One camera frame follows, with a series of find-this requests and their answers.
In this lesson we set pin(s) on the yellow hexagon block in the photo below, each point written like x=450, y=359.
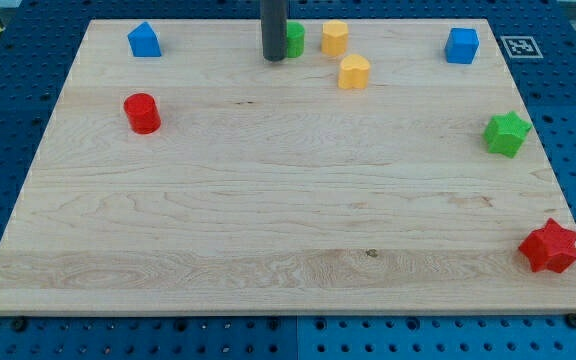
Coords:
x=334, y=40

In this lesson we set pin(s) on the blue cube block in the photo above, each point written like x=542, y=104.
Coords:
x=461, y=46

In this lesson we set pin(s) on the green star block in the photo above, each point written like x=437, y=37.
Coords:
x=506, y=133

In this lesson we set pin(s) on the red star block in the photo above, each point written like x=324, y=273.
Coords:
x=551, y=247

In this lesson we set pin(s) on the wooden board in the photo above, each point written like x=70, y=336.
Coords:
x=268, y=190

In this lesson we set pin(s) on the yellow heart block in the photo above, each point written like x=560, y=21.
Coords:
x=354, y=72

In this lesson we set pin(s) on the green cylinder block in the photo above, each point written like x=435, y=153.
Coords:
x=295, y=37

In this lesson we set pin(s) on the red cylinder block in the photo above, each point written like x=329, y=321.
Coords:
x=142, y=113

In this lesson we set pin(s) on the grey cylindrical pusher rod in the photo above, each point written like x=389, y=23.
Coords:
x=273, y=19

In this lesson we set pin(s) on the blue house-shaped block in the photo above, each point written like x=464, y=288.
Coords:
x=144, y=42

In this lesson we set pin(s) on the white fiducial marker tag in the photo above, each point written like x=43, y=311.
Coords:
x=521, y=47

